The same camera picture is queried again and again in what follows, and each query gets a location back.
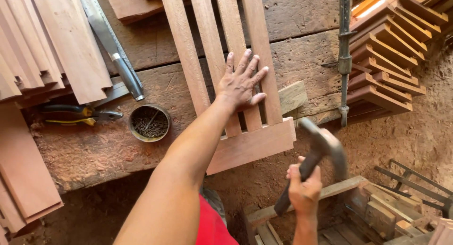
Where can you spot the person's left hand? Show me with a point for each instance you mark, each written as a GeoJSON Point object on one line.
{"type": "Point", "coordinates": [237, 87]}

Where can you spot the person's right hand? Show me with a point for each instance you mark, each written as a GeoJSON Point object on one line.
{"type": "Point", "coordinates": [306, 193]}

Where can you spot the dark metal hammer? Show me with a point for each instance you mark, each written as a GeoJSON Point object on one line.
{"type": "Point", "coordinates": [324, 146]}

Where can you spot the slatted wooden frame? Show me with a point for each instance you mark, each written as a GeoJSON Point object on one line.
{"type": "Point", "coordinates": [254, 146]}

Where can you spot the small weathered wooden block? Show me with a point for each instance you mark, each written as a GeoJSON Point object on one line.
{"type": "Point", "coordinates": [293, 96]}

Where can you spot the heap of scrap wood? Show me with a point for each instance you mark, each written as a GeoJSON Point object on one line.
{"type": "Point", "coordinates": [371, 213]}

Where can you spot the round tin of nails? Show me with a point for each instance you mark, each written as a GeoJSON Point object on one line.
{"type": "Point", "coordinates": [149, 123]}

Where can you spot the person's red shirt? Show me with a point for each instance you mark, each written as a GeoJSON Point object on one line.
{"type": "Point", "coordinates": [212, 227]}

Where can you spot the rusty metal bar clamp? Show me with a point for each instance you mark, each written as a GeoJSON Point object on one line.
{"type": "Point", "coordinates": [344, 61]}

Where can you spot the reddish wooden board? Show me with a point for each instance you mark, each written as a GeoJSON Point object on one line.
{"type": "Point", "coordinates": [131, 4]}

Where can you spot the stack of notched wooden pieces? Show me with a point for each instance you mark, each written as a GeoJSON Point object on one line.
{"type": "Point", "coordinates": [385, 61]}

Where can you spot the metal carpenter's square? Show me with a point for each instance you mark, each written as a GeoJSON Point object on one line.
{"type": "Point", "coordinates": [92, 6]}

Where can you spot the stack of long wooden boards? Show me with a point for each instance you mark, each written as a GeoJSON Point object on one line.
{"type": "Point", "coordinates": [53, 43]}

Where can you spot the stack of wide wooden panels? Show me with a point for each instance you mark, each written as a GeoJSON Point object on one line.
{"type": "Point", "coordinates": [24, 174]}

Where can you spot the black metal frame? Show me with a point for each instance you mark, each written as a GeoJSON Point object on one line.
{"type": "Point", "coordinates": [417, 188]}

